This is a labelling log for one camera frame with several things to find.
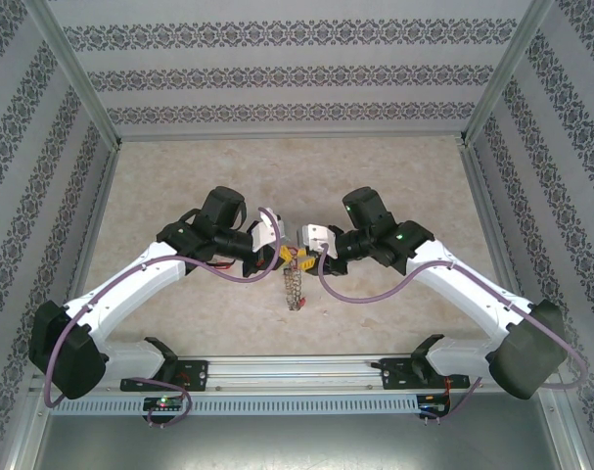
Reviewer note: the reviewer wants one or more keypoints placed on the silver key with red tag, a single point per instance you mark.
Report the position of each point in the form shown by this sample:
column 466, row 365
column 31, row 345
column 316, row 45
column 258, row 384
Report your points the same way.
column 226, row 266

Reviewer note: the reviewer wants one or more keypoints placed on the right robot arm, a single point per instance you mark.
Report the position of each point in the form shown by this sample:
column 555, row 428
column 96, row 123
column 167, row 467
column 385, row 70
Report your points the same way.
column 468, row 289

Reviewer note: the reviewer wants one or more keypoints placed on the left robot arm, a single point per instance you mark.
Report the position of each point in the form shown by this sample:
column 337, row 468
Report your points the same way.
column 130, row 284

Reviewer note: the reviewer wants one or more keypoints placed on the grey metal panel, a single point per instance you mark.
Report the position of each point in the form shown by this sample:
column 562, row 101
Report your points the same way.
column 296, row 445

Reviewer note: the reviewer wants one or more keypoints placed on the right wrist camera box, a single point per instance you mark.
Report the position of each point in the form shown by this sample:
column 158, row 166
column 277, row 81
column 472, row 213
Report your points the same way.
column 318, row 237

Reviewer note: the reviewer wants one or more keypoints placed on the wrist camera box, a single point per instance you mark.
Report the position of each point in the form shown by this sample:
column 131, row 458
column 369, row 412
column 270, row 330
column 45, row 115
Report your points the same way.
column 318, row 237
column 264, row 230

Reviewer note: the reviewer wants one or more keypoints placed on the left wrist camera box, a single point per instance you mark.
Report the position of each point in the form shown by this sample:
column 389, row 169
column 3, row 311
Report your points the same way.
column 264, row 230

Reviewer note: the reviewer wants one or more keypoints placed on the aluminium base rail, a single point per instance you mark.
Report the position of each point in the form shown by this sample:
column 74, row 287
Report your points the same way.
column 296, row 374

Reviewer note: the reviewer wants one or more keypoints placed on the aluminium side rail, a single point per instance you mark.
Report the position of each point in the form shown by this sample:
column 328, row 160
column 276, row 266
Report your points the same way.
column 481, row 196
column 100, row 196

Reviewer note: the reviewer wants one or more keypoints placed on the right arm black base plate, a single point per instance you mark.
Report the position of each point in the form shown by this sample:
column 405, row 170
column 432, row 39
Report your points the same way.
column 397, row 374

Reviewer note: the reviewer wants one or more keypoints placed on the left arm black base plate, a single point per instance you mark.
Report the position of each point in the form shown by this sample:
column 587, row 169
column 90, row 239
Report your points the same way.
column 198, row 377

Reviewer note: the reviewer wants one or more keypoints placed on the aluminium frame post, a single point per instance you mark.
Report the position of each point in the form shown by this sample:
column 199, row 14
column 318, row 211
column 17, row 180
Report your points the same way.
column 509, row 68
column 78, row 68

